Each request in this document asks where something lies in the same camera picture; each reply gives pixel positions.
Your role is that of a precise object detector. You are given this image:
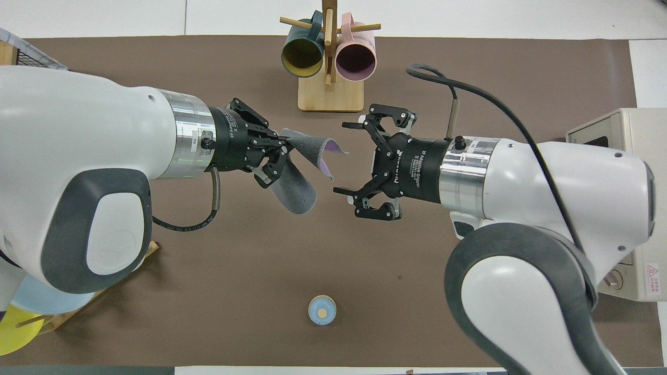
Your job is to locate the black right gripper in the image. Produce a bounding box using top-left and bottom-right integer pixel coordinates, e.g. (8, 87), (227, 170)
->
(333, 104), (451, 219)

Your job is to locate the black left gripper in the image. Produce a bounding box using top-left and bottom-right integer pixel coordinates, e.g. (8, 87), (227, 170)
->
(209, 98), (290, 189)

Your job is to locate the purple and grey towel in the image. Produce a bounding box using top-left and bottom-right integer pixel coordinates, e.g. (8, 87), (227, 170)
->
(268, 129), (349, 215)

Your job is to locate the wooden plate rack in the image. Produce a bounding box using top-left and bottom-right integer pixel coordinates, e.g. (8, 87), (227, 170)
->
(16, 241), (159, 335)

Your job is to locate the wooden mug tree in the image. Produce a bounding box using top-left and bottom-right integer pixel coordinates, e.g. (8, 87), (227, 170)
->
(279, 0), (382, 113)

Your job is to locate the dark teal mug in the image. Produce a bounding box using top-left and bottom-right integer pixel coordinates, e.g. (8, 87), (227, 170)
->
(281, 10), (326, 79)

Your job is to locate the pink mug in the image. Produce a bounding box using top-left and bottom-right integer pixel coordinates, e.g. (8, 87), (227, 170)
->
(335, 12), (377, 82)

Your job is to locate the brown table mat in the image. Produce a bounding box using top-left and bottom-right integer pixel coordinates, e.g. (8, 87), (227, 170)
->
(0, 35), (663, 367)

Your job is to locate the beige toaster oven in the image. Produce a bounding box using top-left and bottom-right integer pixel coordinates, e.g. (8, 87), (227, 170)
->
(566, 108), (667, 302)

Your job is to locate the light blue plate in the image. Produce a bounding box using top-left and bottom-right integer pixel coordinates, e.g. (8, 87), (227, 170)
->
(10, 273), (96, 315)

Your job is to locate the yellow plate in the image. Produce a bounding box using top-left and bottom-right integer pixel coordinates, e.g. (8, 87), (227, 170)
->
(0, 305), (45, 356)

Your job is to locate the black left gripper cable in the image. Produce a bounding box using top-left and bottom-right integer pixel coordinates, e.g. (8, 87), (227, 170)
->
(152, 167), (221, 232)

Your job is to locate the wire basket on board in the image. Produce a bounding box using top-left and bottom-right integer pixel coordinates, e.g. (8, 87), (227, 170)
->
(0, 27), (69, 72)

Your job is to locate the black wire basket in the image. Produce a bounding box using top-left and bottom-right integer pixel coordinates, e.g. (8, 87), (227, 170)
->
(16, 48), (59, 69)

